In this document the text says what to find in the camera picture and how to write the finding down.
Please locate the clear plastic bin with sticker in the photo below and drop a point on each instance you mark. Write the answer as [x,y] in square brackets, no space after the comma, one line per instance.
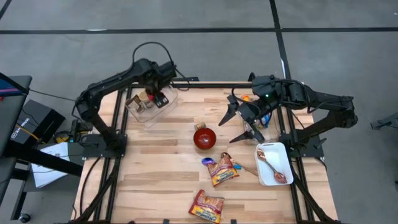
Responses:
[149,116]

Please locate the orange noodle packet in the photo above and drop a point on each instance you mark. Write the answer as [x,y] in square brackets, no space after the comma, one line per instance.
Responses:
[245,97]

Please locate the blue screen laptop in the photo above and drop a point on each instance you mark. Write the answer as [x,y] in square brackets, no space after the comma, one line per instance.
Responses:
[6,84]

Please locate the red yellow noodle packet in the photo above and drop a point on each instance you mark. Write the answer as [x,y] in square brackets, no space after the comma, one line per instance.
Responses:
[222,171]

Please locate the white paper sheet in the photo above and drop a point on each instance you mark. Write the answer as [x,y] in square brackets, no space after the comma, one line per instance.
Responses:
[46,168]

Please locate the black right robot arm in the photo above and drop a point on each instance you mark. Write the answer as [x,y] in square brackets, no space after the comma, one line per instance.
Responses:
[326,99]

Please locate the small cork-lidded jar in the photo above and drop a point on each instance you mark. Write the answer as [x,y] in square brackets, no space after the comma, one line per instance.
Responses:
[200,125]

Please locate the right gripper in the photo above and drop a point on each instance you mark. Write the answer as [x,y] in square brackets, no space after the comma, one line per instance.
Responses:
[252,113]

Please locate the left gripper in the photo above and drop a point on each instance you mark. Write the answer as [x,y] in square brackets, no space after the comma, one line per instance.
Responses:
[157,77]

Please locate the red beef flavor noodle packet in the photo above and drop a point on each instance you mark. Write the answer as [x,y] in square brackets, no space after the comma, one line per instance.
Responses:
[206,207]

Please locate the black equipment box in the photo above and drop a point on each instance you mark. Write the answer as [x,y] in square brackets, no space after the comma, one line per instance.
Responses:
[37,118]

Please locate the black mount bar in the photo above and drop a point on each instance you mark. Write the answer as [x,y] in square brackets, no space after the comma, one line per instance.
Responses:
[189,79]

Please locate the red bowl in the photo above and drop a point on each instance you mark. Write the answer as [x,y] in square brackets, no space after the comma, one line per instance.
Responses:
[204,138]

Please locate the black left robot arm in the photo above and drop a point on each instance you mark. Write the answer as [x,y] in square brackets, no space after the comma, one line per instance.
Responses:
[105,85]

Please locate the grey floor stand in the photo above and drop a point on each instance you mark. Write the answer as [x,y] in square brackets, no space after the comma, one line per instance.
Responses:
[385,123]

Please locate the white plastic tray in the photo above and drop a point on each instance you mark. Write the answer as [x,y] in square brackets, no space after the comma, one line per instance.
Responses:
[278,155]

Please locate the black desk stand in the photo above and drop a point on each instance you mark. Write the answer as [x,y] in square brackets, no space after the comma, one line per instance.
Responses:
[12,124]

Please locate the black aluminium table frame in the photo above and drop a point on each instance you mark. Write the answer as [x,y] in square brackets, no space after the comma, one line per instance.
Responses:
[217,85]

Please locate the copper spoon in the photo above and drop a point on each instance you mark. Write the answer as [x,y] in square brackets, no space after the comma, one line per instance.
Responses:
[270,166]
[225,155]

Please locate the tan-lidded jar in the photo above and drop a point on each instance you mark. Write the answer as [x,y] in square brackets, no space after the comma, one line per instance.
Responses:
[144,96]

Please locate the black caster wheel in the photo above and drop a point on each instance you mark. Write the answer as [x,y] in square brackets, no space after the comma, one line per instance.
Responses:
[24,217]

